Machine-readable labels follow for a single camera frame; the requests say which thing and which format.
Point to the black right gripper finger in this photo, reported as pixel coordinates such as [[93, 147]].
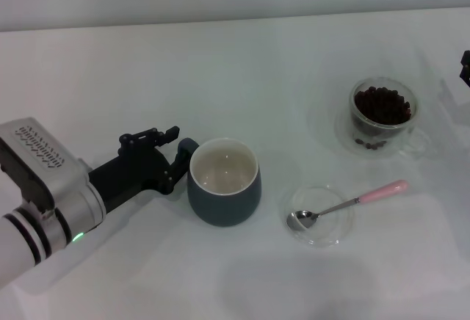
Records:
[[466, 72]]

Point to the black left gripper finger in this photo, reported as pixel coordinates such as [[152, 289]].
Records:
[[176, 173], [147, 134]]

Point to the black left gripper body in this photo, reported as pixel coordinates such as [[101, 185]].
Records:
[[128, 173]]

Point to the dark blue-grey ceramic mug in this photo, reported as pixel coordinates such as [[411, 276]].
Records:
[[224, 210]]

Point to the double-walled glass cup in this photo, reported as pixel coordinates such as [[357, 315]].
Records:
[[413, 129]]

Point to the coffee beans pile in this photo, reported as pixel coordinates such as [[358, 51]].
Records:
[[382, 105]]

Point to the glass saucer with beans cup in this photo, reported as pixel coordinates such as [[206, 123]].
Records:
[[342, 140]]

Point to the small clear glass dish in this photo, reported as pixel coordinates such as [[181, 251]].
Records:
[[330, 237]]

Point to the silver vented wrist camera box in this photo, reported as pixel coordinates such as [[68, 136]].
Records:
[[36, 151]]

